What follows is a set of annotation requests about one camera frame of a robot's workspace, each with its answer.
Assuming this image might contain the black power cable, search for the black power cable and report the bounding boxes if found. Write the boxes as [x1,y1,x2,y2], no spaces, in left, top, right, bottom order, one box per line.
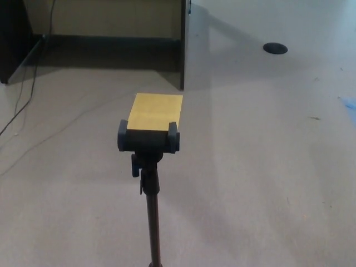
[0,0,54,136]

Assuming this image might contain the yellow paper sheet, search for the yellow paper sheet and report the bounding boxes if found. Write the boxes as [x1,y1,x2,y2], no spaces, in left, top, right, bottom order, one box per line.
[127,93,185,132]

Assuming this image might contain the thin grey floor cable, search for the thin grey floor cable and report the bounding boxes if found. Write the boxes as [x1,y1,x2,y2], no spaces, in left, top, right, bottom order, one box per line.
[0,92,137,177]

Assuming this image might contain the black tripod with phone holder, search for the black tripod with phone holder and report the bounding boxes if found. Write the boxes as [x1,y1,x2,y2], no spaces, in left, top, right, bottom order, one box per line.
[117,119,181,267]

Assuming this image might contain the black round floor disc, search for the black round floor disc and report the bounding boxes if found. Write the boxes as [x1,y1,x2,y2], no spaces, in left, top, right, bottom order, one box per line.
[263,42,289,55]

